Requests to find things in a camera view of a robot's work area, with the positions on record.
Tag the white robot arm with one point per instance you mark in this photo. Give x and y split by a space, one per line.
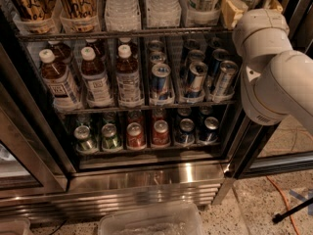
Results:
276 81

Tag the Red Bull can right front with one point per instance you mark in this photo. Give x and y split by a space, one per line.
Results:
227 72

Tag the red bull can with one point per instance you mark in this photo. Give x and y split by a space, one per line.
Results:
227 72
160 81
195 78

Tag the Red Bull can middle front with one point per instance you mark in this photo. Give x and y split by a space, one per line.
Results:
195 78

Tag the Red Bull can left front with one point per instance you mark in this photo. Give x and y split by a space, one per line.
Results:
160 81

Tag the blue Pepsi can right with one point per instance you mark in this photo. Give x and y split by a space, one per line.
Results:
209 130

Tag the blue pepsi can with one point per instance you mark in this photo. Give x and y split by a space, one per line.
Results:
185 134
209 130

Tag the glass fridge door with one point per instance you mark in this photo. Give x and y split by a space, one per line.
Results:
285 146

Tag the blue Pepsi can left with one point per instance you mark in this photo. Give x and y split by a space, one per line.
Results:
185 134

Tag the red cola can right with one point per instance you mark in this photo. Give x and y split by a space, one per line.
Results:
160 133

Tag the red cola can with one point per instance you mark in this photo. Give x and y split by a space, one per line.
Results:
160 133
135 136

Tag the stainless steel fridge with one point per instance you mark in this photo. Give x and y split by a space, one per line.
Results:
53 180

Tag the gold LaCroix can right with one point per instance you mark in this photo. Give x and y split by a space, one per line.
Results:
78 0

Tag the gold lacroix can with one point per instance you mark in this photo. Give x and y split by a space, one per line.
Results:
78 0
31 2

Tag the red cola can left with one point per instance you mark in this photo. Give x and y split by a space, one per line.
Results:
135 136

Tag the green soda can right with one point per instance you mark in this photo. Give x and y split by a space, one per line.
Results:
110 138

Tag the green soda can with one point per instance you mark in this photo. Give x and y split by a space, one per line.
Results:
86 143
110 138

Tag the green soda can left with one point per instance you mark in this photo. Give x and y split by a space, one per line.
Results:
86 143

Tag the gold LaCroix can left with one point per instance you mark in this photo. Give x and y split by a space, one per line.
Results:
31 2

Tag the clear water bottle right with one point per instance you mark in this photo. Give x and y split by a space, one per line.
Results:
162 0

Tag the clear water bottle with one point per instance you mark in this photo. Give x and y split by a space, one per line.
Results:
121 8
162 0

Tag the clear water bottle left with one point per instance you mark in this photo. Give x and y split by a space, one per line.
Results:
121 8

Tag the iced tea bottle right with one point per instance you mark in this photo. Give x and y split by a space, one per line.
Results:
127 75

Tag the iced tea bottle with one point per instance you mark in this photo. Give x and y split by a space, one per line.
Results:
60 81
127 75
95 76

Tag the iced tea bottle middle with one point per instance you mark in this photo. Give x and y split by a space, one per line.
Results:
95 76

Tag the iced tea bottle left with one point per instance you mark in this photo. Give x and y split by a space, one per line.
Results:
60 81

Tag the black tripod leg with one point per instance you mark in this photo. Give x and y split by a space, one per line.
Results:
279 217

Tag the clear plastic bin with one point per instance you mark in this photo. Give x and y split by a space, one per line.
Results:
176 218

